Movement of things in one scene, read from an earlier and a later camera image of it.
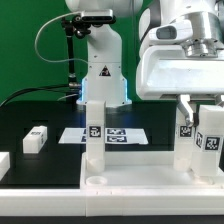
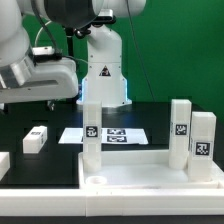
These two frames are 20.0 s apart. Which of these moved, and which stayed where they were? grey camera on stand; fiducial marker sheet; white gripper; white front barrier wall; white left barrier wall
Moved: white gripper
Stayed: white front barrier wall; white left barrier wall; grey camera on stand; fiducial marker sheet
